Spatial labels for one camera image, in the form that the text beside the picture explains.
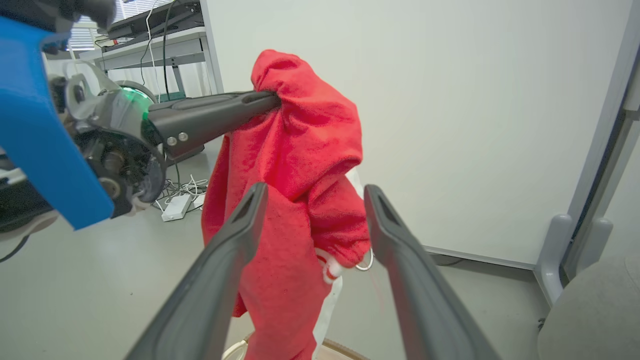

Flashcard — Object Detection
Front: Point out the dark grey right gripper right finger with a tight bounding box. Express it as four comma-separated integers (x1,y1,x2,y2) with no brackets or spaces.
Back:
363,184,502,360

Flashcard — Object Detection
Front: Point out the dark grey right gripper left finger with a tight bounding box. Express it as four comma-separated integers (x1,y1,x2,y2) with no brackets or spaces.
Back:
124,182,269,360

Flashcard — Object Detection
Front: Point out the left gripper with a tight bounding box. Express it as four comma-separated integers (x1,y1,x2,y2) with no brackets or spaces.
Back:
47,60,282,219

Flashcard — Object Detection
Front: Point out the red and white garment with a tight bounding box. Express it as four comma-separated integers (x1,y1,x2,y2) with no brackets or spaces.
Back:
201,49,375,360

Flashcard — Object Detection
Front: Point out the grey upholstered seat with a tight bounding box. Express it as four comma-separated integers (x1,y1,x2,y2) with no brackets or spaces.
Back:
537,254,640,360

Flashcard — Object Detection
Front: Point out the grey desk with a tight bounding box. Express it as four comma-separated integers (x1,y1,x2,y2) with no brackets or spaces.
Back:
80,0,208,101

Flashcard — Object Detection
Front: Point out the black flat device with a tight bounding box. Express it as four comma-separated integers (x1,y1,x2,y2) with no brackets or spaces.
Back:
107,0,205,41

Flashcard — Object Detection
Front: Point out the white window blind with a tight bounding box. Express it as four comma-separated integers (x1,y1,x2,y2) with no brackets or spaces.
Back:
67,0,161,51

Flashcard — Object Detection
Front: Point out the wide white partition panel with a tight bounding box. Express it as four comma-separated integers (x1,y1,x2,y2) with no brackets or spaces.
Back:
200,0,640,306

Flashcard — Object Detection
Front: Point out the narrow white partition panel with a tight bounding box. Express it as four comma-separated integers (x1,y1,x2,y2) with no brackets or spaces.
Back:
565,0,640,281

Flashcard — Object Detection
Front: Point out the white floor cable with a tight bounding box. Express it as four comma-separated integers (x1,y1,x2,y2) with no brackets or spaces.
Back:
150,175,208,211

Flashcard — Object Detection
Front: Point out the black cable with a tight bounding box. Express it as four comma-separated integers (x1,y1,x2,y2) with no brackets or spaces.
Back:
161,0,180,98

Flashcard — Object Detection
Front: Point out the white hanging cable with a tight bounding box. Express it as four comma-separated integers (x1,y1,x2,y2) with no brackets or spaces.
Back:
144,0,162,101

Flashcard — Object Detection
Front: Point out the blue left camera mount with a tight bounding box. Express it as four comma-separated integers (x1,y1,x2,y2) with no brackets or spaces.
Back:
0,15,116,232

